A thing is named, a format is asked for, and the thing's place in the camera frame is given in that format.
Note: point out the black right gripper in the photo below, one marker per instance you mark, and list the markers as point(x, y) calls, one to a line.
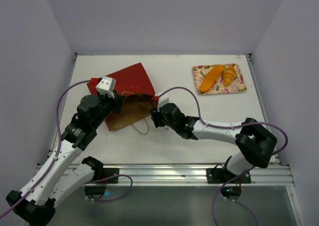
point(156, 117)

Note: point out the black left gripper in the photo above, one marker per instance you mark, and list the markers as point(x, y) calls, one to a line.
point(117, 102)

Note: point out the red paper bag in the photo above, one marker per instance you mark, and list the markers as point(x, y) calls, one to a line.
point(134, 83)

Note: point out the fake orange bread loaf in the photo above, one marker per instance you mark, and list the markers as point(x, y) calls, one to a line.
point(211, 78)

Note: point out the fake croissant bread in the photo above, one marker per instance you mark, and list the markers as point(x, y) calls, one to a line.
point(229, 75)

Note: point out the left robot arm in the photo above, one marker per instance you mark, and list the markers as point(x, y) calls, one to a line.
point(36, 202)

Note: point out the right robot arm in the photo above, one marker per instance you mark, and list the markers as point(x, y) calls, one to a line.
point(256, 144)

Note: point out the floral rectangular tray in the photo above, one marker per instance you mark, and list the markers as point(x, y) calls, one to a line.
point(238, 85)

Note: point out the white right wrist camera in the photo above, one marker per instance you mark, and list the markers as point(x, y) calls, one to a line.
point(161, 100)

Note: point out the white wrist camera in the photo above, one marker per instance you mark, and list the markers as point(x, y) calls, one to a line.
point(106, 86)
point(161, 100)

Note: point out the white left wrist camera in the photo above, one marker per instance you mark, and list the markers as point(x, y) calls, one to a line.
point(106, 86)

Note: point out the aluminium frame rail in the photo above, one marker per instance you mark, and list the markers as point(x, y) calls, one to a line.
point(196, 175)

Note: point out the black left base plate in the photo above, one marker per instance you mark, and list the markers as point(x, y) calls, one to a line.
point(108, 172)

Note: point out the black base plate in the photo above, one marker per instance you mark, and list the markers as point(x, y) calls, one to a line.
point(108, 172)
point(220, 175)

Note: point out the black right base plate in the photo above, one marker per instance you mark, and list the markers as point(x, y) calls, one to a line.
point(220, 175)

